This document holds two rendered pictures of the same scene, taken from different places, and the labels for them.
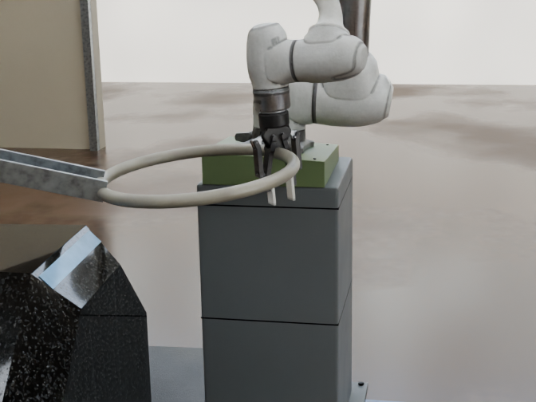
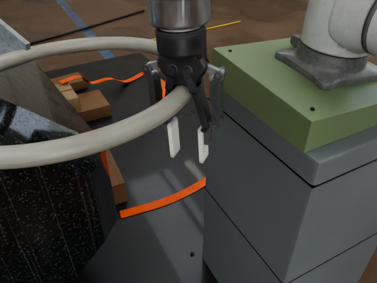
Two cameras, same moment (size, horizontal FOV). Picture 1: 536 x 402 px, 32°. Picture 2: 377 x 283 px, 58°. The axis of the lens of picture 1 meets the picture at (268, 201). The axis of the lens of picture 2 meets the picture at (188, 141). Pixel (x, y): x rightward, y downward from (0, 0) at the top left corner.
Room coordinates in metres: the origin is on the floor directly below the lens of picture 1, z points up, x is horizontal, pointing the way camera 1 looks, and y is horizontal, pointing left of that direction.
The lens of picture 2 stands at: (2.00, -0.42, 1.21)
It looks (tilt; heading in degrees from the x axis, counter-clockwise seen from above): 36 degrees down; 51
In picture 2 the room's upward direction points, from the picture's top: straight up
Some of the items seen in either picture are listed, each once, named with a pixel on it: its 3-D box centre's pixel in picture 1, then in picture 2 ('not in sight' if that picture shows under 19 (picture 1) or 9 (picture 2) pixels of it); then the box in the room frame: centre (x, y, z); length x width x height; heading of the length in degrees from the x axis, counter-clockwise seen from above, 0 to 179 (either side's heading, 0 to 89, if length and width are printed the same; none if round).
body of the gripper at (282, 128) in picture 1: (274, 128); (182, 55); (2.31, -0.02, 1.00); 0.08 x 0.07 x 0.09; 119
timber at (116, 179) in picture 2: not in sight; (105, 176); (2.47, 0.81, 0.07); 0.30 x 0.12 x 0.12; 77
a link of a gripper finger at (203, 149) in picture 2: (289, 186); (203, 142); (2.33, -0.06, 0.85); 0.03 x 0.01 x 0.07; 29
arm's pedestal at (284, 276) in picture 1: (280, 296); (290, 205); (2.73, -0.03, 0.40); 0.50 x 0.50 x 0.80; 79
